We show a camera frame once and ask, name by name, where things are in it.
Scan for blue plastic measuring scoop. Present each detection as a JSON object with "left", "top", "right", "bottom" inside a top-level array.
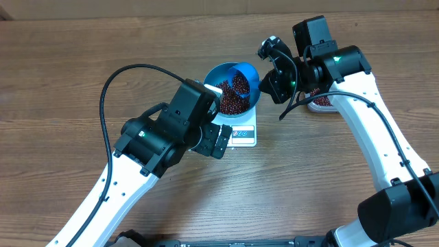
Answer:
[{"left": 226, "top": 62, "right": 260, "bottom": 97}]

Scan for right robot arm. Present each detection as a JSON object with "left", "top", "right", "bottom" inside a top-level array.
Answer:
[{"left": 257, "top": 16, "right": 438, "bottom": 246}]

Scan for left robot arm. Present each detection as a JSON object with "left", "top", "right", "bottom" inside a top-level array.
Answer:
[{"left": 49, "top": 80, "right": 232, "bottom": 246}]

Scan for white digital kitchen scale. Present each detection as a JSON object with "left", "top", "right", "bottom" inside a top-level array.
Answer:
[{"left": 213, "top": 106, "right": 257, "bottom": 148}]

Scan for blue metal bowl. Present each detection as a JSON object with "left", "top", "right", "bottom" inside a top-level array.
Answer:
[{"left": 204, "top": 62, "right": 261, "bottom": 111}]

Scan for clear plastic food container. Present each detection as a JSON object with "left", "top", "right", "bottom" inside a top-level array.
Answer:
[{"left": 307, "top": 96, "right": 337, "bottom": 113}]

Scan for red adzuki beans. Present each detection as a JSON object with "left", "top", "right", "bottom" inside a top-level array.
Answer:
[{"left": 216, "top": 72, "right": 250, "bottom": 115}]

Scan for right black cable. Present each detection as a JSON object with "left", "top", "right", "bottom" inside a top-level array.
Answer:
[{"left": 267, "top": 47, "right": 439, "bottom": 220}]

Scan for black cable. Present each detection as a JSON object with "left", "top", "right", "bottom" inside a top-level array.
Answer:
[
  {"left": 267, "top": 47, "right": 439, "bottom": 220},
  {"left": 64, "top": 63, "right": 186, "bottom": 247}
]

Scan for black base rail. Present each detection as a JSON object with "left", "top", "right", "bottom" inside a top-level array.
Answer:
[{"left": 104, "top": 229, "right": 338, "bottom": 247}]

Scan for left black cable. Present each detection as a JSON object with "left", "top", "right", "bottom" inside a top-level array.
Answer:
[{"left": 64, "top": 63, "right": 186, "bottom": 247}]

